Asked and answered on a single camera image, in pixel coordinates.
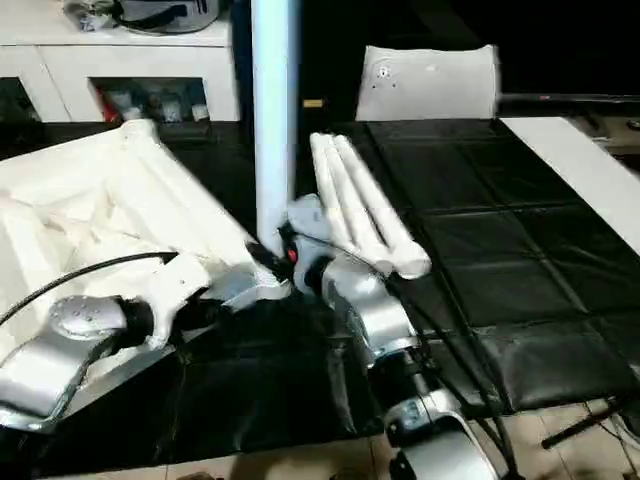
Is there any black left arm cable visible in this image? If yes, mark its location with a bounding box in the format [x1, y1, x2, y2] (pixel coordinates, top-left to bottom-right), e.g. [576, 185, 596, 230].
[0, 251, 181, 327]

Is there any white cabinet with glass doors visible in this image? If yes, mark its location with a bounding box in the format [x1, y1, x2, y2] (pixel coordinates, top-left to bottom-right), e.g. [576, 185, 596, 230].
[0, 0, 242, 127]

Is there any white cushion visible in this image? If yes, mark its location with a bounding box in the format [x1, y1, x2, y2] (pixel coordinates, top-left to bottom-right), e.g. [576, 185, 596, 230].
[354, 44, 500, 124]

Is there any white flat board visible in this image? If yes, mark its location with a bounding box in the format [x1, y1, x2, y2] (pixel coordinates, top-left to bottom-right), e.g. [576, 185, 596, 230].
[499, 116, 640, 253]

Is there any grey clutter on cabinet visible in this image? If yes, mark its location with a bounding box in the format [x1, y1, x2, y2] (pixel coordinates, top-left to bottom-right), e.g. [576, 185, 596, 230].
[62, 0, 222, 35]

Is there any black work mat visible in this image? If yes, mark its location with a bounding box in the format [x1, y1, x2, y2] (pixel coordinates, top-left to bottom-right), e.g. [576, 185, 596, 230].
[0, 118, 640, 471]

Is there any black metal stand leg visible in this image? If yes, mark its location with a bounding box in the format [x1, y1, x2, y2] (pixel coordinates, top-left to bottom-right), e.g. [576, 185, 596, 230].
[540, 394, 640, 453]

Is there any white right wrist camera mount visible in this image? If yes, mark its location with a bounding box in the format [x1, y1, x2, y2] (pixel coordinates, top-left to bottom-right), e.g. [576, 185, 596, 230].
[287, 194, 348, 271]

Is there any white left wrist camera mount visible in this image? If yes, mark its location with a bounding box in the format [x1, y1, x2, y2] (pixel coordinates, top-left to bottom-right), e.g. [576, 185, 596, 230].
[144, 251, 213, 352]

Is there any white plastic table top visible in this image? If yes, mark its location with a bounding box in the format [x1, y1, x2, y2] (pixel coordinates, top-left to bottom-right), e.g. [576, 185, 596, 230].
[0, 119, 293, 403]

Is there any white plastic table leg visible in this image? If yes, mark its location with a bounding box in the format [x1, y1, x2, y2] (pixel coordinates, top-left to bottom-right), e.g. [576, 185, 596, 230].
[320, 133, 396, 271]
[249, 0, 304, 264]
[307, 133, 363, 251]
[333, 134, 434, 282]

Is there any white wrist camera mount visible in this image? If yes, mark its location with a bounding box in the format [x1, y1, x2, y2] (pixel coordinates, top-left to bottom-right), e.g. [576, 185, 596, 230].
[287, 194, 348, 271]
[144, 251, 213, 352]

